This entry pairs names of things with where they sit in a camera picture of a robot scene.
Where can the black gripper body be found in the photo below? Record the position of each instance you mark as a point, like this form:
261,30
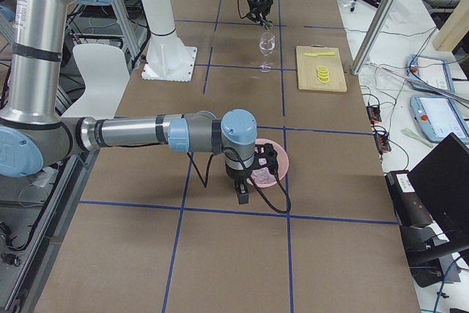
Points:
237,176
257,4

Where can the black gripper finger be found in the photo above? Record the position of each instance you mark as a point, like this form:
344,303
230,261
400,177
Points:
242,192
265,20
253,17

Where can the clear ice cubes pile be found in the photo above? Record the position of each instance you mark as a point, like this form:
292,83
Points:
263,177

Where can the clear wine glass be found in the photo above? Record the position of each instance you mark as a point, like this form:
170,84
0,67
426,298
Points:
267,44

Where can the yellow plastic knife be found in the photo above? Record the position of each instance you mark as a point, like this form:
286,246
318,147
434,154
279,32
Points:
316,54

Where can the wooden cutting board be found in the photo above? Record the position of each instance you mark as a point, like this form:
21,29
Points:
306,70

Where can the lemon slices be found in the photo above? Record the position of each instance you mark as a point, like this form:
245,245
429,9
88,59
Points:
323,75

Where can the white chair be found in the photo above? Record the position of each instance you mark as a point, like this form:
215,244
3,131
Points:
106,76

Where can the black box device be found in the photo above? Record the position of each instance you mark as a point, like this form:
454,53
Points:
409,209

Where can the blue teach pendant far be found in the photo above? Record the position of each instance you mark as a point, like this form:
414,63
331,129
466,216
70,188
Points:
432,71

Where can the blue teach pendant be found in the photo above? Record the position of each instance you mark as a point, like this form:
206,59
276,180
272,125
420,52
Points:
437,117
432,71

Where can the black laptop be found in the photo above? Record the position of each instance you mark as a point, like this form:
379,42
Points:
441,182

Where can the blue teach pendant near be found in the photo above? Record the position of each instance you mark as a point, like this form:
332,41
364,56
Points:
437,117

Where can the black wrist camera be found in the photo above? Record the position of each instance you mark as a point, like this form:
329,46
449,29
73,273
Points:
265,156

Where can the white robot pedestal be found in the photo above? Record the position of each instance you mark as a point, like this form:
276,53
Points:
167,57

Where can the aluminium frame post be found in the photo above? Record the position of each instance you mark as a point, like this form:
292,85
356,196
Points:
371,35

